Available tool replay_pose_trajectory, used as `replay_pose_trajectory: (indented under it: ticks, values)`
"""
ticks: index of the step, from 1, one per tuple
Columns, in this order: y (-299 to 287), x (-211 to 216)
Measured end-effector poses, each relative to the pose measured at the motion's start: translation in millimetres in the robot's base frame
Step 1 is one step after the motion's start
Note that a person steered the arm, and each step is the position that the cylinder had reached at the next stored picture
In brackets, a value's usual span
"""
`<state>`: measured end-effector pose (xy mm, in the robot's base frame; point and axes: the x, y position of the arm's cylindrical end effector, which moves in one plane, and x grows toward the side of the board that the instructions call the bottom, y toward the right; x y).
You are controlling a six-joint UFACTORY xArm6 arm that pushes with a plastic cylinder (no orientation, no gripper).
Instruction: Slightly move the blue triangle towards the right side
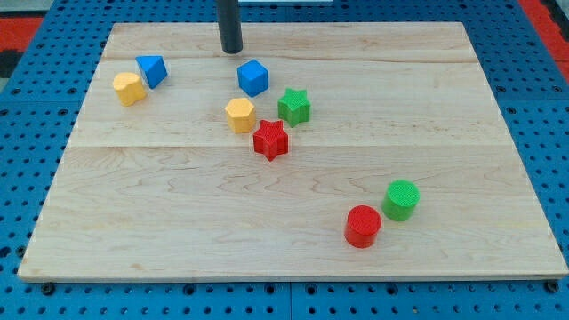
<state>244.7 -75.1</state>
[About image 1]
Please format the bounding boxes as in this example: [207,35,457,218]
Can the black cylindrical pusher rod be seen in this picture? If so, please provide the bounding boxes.
[216,0,243,54]

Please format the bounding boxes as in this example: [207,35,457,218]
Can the blue triangle block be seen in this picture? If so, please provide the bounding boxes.
[135,55,168,89]

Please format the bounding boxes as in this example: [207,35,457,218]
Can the blue cube block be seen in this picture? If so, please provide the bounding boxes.
[236,60,269,97]

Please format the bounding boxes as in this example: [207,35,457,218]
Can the yellow hexagon block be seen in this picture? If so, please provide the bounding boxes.
[225,98,256,133]

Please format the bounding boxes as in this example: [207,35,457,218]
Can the green star block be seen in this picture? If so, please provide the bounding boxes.
[277,88,311,127]

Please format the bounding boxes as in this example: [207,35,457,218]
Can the yellow heart block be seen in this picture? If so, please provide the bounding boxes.
[113,72,147,107]

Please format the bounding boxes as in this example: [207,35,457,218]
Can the red star block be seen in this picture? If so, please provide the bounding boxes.
[252,119,289,162]

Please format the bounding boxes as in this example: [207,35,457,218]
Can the light wooden board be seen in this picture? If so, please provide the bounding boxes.
[18,22,568,283]

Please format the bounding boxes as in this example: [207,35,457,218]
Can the red cylinder block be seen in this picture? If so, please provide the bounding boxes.
[344,205,382,248]

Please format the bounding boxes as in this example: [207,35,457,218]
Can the green cylinder block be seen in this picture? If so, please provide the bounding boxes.
[381,180,421,221]

